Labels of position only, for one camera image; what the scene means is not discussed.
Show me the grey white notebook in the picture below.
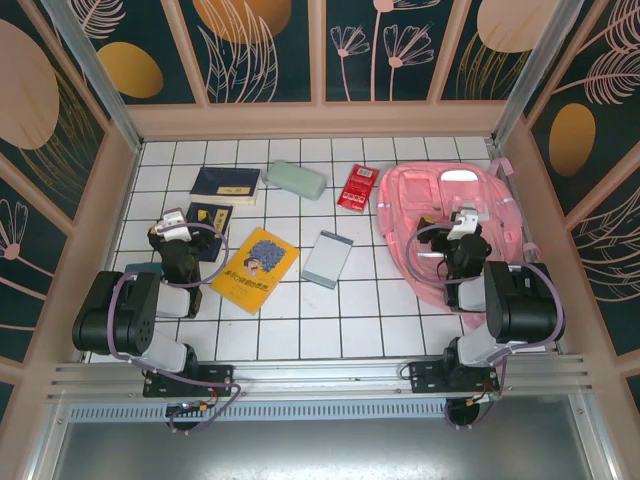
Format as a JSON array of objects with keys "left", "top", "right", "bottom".
[{"left": 300, "top": 229, "right": 355, "bottom": 291}]

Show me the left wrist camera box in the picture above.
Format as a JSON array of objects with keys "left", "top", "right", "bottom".
[{"left": 153, "top": 209, "right": 190, "bottom": 240}]

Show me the green pencil case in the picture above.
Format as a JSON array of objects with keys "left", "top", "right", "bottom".
[{"left": 263, "top": 159, "right": 327, "bottom": 202}]

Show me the aluminium corner post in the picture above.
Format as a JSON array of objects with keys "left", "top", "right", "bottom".
[
  {"left": 39, "top": 0, "right": 147, "bottom": 152},
  {"left": 491, "top": 0, "right": 564, "bottom": 146}
]

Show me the steel sheet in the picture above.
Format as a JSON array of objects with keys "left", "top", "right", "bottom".
[{"left": 49, "top": 419, "right": 619, "bottom": 480}]

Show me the yellow book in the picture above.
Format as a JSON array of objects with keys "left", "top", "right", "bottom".
[{"left": 209, "top": 227, "right": 301, "bottom": 316}]

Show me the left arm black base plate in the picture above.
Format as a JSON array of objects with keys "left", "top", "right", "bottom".
[{"left": 143, "top": 364, "right": 235, "bottom": 399}]

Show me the red box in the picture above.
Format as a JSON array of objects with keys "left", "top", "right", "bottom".
[{"left": 335, "top": 163, "right": 380, "bottom": 214}]

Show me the aluminium side rail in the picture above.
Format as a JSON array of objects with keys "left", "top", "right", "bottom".
[{"left": 487, "top": 141, "right": 569, "bottom": 354}]

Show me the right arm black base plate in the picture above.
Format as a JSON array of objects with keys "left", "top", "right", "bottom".
[{"left": 409, "top": 360, "right": 501, "bottom": 396}]

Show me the slotted cable duct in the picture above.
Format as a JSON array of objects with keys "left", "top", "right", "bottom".
[{"left": 67, "top": 403, "right": 576, "bottom": 422}]

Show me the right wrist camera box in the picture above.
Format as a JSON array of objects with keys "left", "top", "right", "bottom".
[{"left": 446, "top": 208, "right": 482, "bottom": 242}]

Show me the pink backpack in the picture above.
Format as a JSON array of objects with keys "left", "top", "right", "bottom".
[{"left": 375, "top": 157, "right": 544, "bottom": 329}]

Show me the thick navy book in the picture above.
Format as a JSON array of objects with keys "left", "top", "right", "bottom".
[{"left": 188, "top": 165, "right": 263, "bottom": 207}]

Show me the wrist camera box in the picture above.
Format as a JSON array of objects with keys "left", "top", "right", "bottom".
[
  {"left": 153, "top": 209, "right": 190, "bottom": 240},
  {"left": 446, "top": 208, "right": 482, "bottom": 242}
]

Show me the aluminium front rail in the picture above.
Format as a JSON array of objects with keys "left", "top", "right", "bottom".
[{"left": 47, "top": 353, "right": 596, "bottom": 405}]

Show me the thin navy notebook yellow label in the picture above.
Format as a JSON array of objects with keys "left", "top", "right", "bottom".
[{"left": 185, "top": 201, "right": 235, "bottom": 263}]

